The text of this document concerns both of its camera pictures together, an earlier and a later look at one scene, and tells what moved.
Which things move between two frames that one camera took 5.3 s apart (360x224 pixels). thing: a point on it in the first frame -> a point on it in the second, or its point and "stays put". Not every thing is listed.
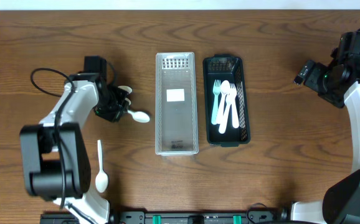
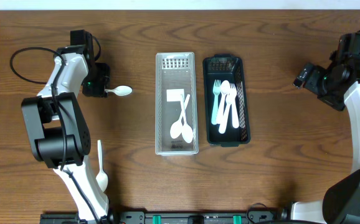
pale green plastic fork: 216,90 stays put
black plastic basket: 227,114 stays put
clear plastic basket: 176,116 stays put
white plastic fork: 233,96 stays put
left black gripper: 114,104 -> 99,86
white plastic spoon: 129,101 -> 177,127
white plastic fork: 233,96 -> 224,117
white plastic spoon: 101,181 stays put
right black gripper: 312,80 stays put
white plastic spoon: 139,116 -> 186,130
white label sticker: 175,95 stays put
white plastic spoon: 225,88 stays put
